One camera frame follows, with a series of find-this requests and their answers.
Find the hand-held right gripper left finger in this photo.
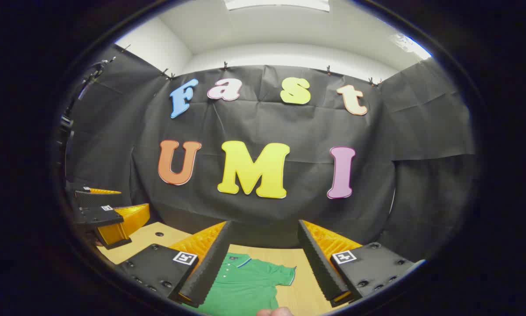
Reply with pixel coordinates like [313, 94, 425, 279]
[115, 221, 233, 308]

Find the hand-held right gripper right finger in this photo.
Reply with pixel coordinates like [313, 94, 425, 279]
[297, 219, 426, 308]

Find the green T-shirt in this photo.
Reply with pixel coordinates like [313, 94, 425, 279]
[196, 252, 297, 316]

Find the black backdrop cloth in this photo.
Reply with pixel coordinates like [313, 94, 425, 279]
[63, 44, 478, 264]

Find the ceiling light panel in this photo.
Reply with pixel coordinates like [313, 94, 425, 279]
[223, 0, 330, 12]

